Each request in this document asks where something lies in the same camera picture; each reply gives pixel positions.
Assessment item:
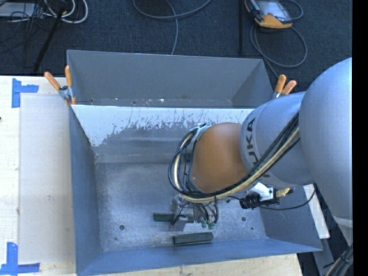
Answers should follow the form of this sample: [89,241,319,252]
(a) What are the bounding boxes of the black cylinder on white bracket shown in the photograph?
[239,182,294,210]

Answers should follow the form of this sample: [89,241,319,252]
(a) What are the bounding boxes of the dark green flat block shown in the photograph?
[172,231,214,246]
[152,212,194,224]

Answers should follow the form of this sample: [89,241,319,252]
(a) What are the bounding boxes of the pale wood flat board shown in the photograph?
[18,92,76,266]

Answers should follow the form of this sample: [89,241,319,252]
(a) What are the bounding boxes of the grey metal bin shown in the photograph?
[66,49,323,276]

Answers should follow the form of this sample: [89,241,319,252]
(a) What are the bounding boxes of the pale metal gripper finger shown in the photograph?
[171,195,185,216]
[174,218,194,232]

